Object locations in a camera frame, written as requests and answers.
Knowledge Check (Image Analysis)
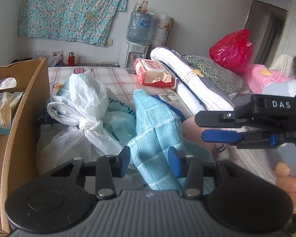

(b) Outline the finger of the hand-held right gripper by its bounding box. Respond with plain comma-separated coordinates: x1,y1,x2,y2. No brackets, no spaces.
202,129,274,150
194,105,256,129

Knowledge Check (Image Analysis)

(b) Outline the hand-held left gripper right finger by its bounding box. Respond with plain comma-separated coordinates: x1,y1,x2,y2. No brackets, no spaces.
168,146,240,199

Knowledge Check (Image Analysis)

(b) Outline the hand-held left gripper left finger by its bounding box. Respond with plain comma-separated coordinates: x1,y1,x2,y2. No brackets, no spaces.
49,146,131,198

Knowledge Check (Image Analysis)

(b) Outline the teal woven towel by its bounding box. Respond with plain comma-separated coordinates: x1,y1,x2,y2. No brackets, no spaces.
127,89,216,195

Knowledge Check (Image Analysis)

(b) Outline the brown cardboard box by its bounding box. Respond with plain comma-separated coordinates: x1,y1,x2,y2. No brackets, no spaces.
0,58,51,235

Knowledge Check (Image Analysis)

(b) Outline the pink and blue blanket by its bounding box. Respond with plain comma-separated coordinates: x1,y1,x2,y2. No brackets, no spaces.
243,64,296,99

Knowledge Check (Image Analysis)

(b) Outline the red plastic bag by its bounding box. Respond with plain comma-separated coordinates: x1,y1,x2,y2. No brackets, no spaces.
209,30,253,74

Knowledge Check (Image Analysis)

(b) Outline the grey and white quilt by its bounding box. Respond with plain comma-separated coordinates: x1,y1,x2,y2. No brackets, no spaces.
150,47,287,185

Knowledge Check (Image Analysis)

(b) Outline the white plastic bag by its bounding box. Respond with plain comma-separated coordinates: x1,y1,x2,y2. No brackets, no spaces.
37,73,139,178

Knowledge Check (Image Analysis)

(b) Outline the checkered printed bedsheet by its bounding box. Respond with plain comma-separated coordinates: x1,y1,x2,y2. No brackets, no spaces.
48,65,203,121

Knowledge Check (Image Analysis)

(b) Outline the pink wet wipes pack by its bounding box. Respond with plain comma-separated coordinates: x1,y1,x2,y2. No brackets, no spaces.
134,58,173,87

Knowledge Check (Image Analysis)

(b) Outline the rolled floral paper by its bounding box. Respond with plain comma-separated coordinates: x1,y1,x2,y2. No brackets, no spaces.
152,15,175,50

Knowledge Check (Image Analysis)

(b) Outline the white water dispenser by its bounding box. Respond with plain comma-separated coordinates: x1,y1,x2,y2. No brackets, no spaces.
119,40,150,68

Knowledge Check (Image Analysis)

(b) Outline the clear plastic bag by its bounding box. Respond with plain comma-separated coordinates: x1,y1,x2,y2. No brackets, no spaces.
48,50,64,67

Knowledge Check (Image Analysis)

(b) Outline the blue water jug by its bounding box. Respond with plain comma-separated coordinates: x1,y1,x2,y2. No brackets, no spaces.
126,11,153,46

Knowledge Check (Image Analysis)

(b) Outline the teal tissue pack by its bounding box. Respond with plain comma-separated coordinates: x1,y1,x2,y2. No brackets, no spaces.
0,91,24,136

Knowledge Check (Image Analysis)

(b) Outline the white cable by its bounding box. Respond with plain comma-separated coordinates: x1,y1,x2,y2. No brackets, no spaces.
100,60,120,68

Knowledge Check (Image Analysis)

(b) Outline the brown door frame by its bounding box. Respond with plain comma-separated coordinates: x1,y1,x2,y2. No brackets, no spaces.
244,0,259,65

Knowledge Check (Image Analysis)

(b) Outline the teal floral wall cloth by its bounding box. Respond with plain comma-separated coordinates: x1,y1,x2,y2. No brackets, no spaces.
18,0,133,47

